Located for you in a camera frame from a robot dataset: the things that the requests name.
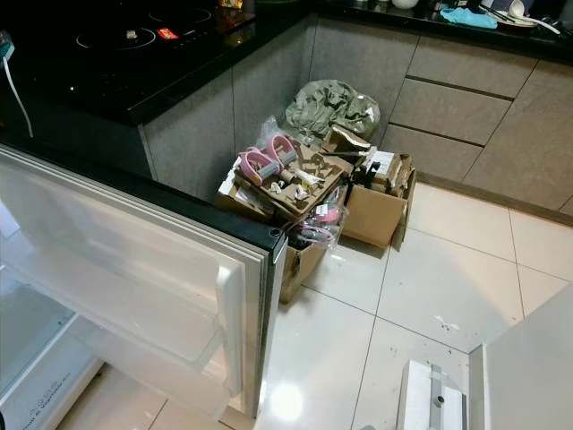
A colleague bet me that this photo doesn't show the black induction cooktop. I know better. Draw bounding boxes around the black induction cooktop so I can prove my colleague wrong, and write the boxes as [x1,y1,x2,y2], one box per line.
[67,0,238,56]

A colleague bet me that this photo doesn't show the small brown cardboard box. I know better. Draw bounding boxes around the small brown cardboard box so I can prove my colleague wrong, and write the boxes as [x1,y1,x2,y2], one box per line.
[340,152,417,250]

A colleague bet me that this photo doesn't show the clear fridge door bin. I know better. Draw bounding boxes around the clear fridge door bin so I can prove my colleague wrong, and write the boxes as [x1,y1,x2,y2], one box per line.
[18,233,247,373]
[90,318,234,417]

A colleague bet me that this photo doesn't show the crumpled green bag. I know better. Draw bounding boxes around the crumpled green bag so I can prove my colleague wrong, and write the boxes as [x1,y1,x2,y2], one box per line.
[285,79,381,149]

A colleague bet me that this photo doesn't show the pink and clear plastic bag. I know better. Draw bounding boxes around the pink and clear plastic bag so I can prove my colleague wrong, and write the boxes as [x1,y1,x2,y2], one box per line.
[291,202,346,250]

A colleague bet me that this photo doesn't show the white block grey strip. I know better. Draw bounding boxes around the white block grey strip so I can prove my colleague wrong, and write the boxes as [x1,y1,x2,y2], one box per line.
[398,360,472,430]

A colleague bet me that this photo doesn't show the teal cloth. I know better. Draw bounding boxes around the teal cloth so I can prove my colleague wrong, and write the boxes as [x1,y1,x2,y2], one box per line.
[439,7,500,30]

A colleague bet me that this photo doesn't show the white power cable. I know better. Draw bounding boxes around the white power cable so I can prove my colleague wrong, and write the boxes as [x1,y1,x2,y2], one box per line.
[4,58,37,140]

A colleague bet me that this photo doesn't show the teal plug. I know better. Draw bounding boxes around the teal plug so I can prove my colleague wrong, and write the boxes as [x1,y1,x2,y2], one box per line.
[0,31,16,62]

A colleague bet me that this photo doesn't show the large cluttered cardboard box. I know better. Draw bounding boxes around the large cluttered cardboard box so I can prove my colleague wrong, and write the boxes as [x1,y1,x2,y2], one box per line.
[219,130,350,305]

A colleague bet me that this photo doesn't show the small black gadget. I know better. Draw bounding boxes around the small black gadget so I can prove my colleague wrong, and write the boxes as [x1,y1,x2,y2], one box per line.
[354,159,386,189]

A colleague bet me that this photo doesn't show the grey kitchen cabinets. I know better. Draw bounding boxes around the grey kitchen cabinets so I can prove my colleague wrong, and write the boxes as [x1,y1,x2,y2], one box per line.
[141,13,573,216]

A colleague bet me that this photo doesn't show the black kitchen countertop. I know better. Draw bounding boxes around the black kitchen countertop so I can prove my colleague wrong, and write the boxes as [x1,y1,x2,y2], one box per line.
[0,0,573,126]

